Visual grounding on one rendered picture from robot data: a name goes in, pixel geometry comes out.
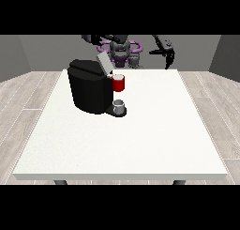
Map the small grey cup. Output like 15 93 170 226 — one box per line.
112 99 127 115

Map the pale grey machine lid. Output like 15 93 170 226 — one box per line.
96 51 114 76

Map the dark table leg stub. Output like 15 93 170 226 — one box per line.
52 179 68 186
172 179 188 186

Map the small grey coffee pod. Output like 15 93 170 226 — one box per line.
127 54 141 69

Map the black coffee machine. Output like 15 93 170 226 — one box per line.
67 58 128 117

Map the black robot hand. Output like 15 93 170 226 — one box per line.
148 47 176 70
92 35 112 48

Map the red pod holder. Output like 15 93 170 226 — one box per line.
111 73 127 93

